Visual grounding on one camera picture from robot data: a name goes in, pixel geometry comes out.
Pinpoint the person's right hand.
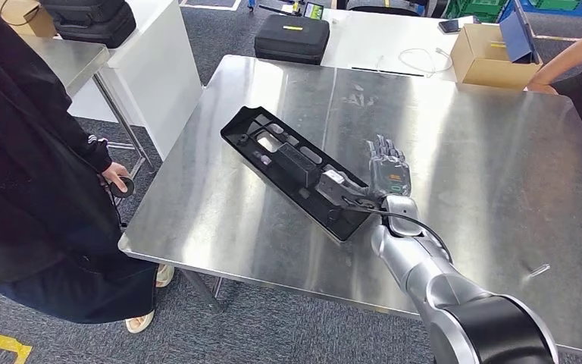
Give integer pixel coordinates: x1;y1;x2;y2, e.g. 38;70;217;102
525;81;559;96

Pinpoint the white cable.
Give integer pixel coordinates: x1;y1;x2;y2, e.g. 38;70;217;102
397;47;454;79

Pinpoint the large steel workbench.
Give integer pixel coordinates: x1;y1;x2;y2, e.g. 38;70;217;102
118;54;582;358

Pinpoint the green plastic crate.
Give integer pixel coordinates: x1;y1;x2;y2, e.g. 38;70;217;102
528;0;582;12
443;0;504;24

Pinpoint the cardboard box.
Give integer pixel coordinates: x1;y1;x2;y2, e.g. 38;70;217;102
449;22;544;92
0;0;58;39

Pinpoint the long black plastic panel part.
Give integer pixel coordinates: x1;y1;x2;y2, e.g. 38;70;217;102
219;105;383;243

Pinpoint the beige sandal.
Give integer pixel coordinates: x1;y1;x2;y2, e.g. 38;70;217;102
155;263;176;289
125;309;155;335

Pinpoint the black camera bracket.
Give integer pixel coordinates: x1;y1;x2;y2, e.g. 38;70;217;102
341;193;385;212

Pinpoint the steel table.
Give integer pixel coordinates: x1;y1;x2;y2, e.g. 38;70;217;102
17;35;156;177

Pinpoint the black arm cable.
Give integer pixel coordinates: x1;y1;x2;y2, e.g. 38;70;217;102
356;206;454;265

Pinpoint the blue tablet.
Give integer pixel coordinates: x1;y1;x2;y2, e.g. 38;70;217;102
498;0;540;64

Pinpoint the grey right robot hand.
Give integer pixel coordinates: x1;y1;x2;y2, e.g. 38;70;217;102
366;134;413;199

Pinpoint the white table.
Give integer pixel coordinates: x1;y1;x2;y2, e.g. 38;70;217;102
321;8;483;83

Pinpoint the person's left hand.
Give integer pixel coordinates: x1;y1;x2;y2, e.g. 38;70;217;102
101;162;132;195

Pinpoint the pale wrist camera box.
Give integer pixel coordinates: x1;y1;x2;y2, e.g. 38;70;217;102
316;169;360;205

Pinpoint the white cabinet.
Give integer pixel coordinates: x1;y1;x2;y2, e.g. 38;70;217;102
67;0;204;162

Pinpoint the black zip case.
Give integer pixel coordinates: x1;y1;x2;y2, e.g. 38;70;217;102
254;14;331;66

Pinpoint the black round controller puck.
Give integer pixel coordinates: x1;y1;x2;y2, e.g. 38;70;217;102
108;175;136;199

